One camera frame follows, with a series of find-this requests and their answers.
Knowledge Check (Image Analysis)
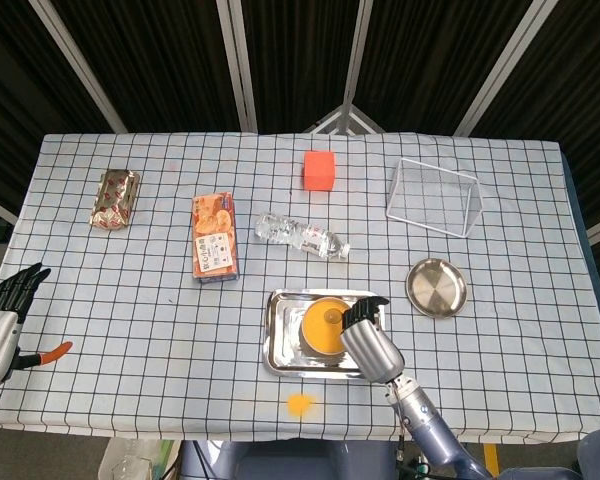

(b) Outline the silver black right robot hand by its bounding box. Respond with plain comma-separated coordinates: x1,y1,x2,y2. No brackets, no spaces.
339,295,406,385

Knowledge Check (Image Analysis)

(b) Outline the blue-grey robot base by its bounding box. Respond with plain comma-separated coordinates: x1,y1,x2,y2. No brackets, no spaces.
179,438,399,480

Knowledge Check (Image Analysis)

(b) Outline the orange bowl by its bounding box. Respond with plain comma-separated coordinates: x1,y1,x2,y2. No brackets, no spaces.
299,296,359,357

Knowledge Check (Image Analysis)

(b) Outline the rectangular steel tray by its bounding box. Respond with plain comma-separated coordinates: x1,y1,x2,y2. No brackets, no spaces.
262,288,387,381

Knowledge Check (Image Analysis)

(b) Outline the orange powder pile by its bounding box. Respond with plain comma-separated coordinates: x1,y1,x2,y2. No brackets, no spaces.
284,392,319,417

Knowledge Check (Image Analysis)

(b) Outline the round steel plate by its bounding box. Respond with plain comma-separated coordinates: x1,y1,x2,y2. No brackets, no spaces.
405,257,469,319

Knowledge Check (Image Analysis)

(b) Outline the white black checked tablecloth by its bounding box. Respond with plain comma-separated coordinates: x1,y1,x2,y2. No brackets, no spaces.
0,131,600,445

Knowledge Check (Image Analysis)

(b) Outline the clear plastic water bottle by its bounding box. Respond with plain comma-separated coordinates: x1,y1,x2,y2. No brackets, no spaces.
254,212,352,261

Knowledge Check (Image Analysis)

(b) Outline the clear plastic container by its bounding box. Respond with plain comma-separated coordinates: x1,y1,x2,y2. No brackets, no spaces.
385,157,484,239

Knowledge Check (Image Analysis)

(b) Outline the clear plastic bag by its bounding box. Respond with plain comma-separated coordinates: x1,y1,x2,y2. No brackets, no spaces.
98,437,181,480

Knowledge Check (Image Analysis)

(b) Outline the gold foil snack packet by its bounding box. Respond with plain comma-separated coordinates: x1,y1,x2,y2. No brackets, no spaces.
88,168,141,232

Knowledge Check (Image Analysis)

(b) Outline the orange cube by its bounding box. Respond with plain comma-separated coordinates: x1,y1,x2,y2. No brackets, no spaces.
302,149,337,193

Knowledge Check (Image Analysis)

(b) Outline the orange blue biscuit box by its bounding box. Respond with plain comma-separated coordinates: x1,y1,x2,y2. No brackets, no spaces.
191,191,241,286

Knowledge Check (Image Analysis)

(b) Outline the black white-framed folding screen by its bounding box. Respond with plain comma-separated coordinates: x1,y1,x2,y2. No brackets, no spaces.
0,0,600,246

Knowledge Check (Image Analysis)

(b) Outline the white triangular frame foot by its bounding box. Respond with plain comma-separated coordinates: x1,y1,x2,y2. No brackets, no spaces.
304,103,385,135

